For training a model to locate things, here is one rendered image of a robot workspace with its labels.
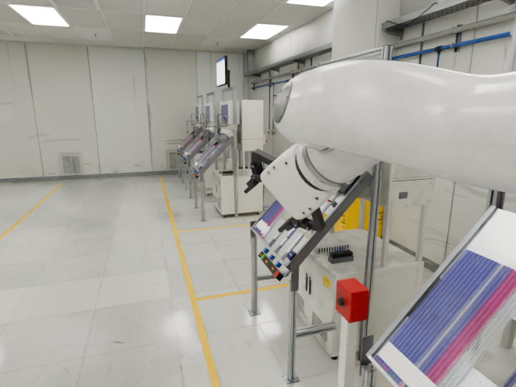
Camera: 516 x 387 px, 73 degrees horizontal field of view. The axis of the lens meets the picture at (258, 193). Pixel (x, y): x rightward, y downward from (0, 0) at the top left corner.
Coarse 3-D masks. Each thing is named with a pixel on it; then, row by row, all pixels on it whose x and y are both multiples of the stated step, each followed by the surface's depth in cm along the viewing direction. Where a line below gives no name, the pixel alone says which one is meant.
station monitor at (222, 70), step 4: (224, 56) 477; (220, 60) 501; (224, 60) 479; (220, 64) 503; (224, 64) 481; (220, 68) 505; (224, 68) 482; (220, 72) 507; (224, 72) 484; (228, 72) 509; (220, 76) 508; (224, 76) 485; (228, 76) 511; (220, 80) 510; (224, 80) 487; (228, 80) 512; (220, 84) 513; (224, 84) 495; (228, 84) 514
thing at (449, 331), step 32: (480, 256) 118; (448, 288) 119; (480, 288) 111; (512, 288) 104; (416, 320) 119; (448, 320) 112; (480, 320) 105; (384, 352) 120; (416, 352) 112; (448, 352) 105; (480, 352) 99; (416, 384) 106; (448, 384) 100
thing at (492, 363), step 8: (496, 344) 146; (488, 352) 140; (496, 352) 140; (504, 352) 140; (512, 352) 140; (480, 360) 136; (488, 360) 136; (496, 360) 136; (504, 360) 136; (512, 360) 136; (480, 368) 132; (488, 368) 132; (496, 368) 132; (504, 368) 132; (512, 368) 132; (488, 376) 128; (496, 376) 128; (504, 376) 128; (496, 384) 124
